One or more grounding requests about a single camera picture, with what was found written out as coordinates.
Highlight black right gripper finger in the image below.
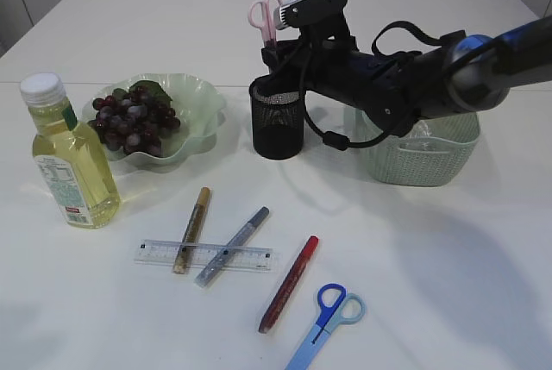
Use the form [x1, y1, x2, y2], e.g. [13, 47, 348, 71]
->
[252, 71, 304, 98]

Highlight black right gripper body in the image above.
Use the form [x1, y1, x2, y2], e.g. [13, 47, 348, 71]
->
[261, 36, 362, 97]

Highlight small pink purple scissors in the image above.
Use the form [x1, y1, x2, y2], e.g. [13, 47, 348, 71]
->
[248, 0, 282, 48]

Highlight clear plastic sheet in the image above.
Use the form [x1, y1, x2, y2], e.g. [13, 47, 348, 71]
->
[405, 120, 433, 141]

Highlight purple artificial grape bunch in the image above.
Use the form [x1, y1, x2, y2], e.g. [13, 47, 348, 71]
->
[88, 79, 183, 158]

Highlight yellow tea drink bottle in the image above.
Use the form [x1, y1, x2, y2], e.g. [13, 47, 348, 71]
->
[20, 72, 121, 229]

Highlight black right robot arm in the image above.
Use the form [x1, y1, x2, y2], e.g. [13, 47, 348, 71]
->
[249, 17, 551, 147]

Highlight black mesh pen holder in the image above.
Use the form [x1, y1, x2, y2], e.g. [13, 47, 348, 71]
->
[248, 83, 304, 160]

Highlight green wavy plastic plate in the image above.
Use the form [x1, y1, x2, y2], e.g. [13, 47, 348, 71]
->
[97, 73, 226, 173]

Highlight green woven plastic basket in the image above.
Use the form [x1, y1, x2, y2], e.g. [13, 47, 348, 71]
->
[360, 113, 480, 187]

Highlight silver blue marker pen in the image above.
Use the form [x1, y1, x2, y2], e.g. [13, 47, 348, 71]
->
[194, 206, 270, 288]

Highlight clear plastic ruler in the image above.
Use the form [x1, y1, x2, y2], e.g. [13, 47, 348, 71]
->
[134, 240, 279, 273]

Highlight gold marker pen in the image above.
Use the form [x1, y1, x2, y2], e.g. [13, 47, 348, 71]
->
[172, 187, 211, 274]

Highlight red marker pen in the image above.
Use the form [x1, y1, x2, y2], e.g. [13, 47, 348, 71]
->
[258, 235, 319, 334]

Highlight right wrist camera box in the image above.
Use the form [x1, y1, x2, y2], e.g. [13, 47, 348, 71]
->
[273, 0, 351, 43]

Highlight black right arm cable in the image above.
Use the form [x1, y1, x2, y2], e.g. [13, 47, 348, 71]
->
[297, 20, 445, 151]

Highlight blue handled scissors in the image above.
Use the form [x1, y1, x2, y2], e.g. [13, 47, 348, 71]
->
[285, 283, 367, 369]

